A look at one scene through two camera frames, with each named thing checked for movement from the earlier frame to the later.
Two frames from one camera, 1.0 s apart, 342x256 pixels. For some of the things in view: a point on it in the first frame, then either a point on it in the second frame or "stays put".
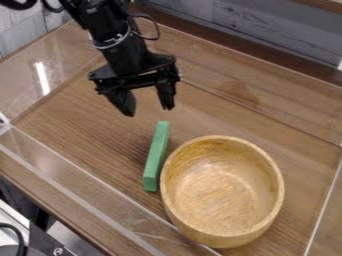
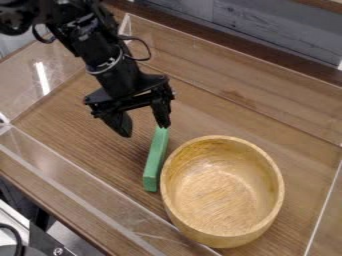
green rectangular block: (156, 156) stays put
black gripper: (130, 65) → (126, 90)
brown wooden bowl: (222, 189) stays put
